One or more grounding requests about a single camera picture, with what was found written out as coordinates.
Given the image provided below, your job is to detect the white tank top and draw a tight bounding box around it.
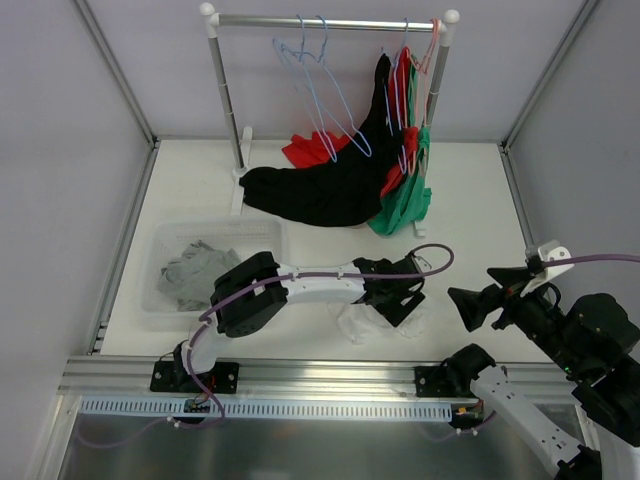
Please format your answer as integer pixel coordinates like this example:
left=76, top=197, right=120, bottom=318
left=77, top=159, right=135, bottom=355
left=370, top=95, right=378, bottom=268
left=327, top=303, right=431, bottom=345

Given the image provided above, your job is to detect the grey tank top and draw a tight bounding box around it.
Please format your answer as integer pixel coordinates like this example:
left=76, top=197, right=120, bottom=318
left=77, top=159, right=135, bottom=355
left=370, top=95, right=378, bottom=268
left=156, top=240, right=241, bottom=311

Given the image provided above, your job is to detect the light blue wire hanger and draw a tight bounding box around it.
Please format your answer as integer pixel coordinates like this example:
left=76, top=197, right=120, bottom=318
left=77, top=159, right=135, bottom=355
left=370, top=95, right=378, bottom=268
left=272, top=14, right=337, bottom=162

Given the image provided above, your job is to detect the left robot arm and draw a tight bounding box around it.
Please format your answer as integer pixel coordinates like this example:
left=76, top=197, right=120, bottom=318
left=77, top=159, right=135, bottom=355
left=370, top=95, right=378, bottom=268
left=168, top=251, right=426, bottom=393

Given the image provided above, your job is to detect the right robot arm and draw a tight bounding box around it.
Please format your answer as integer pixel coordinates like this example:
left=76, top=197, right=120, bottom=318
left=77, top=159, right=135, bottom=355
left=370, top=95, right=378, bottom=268
left=444, top=268, right=639, bottom=479

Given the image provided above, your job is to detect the green tank top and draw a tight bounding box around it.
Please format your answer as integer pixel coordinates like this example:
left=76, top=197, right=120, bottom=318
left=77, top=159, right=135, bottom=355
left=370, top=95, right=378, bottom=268
left=367, top=59, right=434, bottom=236

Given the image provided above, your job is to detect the black tank top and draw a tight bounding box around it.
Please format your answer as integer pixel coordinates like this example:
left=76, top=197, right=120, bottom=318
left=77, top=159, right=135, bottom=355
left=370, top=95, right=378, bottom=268
left=346, top=54, right=403, bottom=226

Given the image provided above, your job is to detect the blue hanger under black top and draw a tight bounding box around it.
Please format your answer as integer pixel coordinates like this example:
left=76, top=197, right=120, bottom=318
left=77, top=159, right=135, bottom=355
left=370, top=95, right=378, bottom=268
left=381, top=49, right=408, bottom=174

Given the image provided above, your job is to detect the red tank top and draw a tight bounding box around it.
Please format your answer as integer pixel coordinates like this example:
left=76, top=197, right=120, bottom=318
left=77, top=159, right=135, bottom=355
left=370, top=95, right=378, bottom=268
left=380, top=46, right=418, bottom=198

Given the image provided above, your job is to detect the blue hanger under red top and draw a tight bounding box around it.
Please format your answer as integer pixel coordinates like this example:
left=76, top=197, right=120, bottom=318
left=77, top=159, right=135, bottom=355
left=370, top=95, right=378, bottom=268
left=390, top=20, right=412, bottom=129

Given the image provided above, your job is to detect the black garment on table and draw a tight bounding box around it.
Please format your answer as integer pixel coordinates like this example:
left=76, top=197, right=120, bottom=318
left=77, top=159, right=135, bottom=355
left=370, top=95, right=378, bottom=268
left=240, top=152, right=389, bottom=227

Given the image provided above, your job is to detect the red garment on table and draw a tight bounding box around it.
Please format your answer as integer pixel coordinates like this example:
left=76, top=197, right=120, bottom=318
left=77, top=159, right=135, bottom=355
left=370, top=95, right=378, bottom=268
left=282, top=132, right=350, bottom=169

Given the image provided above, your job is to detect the white plastic perforated basket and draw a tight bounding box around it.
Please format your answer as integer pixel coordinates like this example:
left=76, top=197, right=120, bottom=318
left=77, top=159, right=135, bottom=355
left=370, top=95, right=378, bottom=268
left=138, top=216, right=289, bottom=331

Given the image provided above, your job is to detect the white clothes rack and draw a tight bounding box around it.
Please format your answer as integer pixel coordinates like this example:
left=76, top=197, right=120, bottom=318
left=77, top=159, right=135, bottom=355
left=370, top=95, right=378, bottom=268
left=200, top=3, right=460, bottom=235

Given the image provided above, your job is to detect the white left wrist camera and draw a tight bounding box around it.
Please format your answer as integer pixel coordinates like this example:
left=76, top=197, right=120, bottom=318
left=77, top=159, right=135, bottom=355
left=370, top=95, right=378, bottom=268
left=412, top=254, right=433, bottom=272

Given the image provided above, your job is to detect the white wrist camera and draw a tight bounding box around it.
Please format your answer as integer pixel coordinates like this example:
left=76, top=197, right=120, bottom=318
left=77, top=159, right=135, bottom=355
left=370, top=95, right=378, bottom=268
left=520, top=240, right=574, bottom=297
left=412, top=254, right=433, bottom=272

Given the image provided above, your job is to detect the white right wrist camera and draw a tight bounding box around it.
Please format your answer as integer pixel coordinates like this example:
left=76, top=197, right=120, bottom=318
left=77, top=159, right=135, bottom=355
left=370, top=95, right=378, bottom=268
left=520, top=240, right=574, bottom=297

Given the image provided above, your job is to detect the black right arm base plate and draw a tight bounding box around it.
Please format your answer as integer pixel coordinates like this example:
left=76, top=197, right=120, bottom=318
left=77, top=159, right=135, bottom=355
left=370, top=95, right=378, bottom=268
left=413, top=364, right=480, bottom=398

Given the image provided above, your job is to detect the pink wire hanger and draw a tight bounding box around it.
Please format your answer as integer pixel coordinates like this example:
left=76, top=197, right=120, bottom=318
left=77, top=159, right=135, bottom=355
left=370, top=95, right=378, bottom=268
left=409, top=18, right=449, bottom=128

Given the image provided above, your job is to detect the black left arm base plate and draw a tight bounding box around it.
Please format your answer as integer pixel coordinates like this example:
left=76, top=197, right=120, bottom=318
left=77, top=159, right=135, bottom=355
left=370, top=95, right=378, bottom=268
left=149, top=359, right=240, bottom=395

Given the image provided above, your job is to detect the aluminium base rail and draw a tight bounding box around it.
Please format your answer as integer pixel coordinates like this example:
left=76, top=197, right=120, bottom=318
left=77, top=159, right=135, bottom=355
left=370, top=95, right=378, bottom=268
left=57, top=355, right=577, bottom=404

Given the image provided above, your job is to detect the white slotted cable duct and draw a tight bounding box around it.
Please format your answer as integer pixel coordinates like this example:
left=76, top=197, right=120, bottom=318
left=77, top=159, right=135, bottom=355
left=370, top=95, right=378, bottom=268
left=79, top=396, right=453, bottom=423

